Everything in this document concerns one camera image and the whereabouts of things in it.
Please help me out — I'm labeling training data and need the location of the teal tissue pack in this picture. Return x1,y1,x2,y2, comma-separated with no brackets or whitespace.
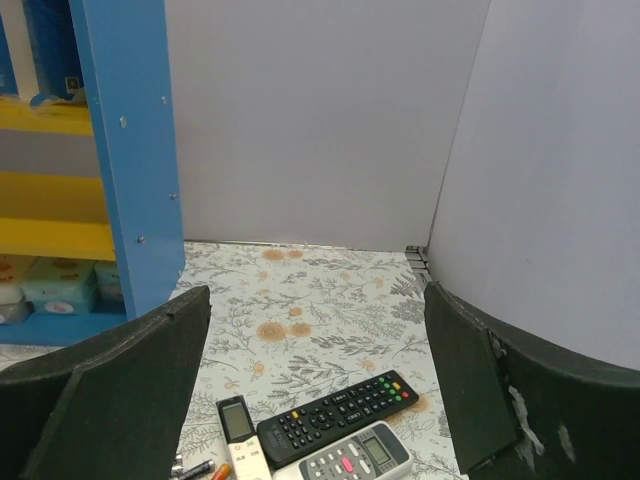
21,257,98,315

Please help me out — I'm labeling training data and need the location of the grey ac remote control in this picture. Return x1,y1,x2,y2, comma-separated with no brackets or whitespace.
294,421,414,480

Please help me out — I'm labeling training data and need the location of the black aaa battery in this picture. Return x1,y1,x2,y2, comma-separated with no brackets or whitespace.
169,453,216,480

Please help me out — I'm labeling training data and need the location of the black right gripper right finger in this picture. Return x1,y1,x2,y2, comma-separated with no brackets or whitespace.
424,282,639,479

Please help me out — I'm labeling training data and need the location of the blue wooden shelf unit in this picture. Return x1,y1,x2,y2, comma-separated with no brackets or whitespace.
1,1,185,346

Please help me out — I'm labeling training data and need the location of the orange aaa battery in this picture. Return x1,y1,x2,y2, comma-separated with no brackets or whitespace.
211,463,232,480

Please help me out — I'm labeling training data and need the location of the black tv remote control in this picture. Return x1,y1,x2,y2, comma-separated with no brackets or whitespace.
256,370,420,470

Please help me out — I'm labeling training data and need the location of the white slim remote control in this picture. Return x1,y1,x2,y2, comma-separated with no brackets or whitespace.
216,395,272,480

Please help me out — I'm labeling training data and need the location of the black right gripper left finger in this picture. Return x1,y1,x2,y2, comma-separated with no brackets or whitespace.
1,286,211,479

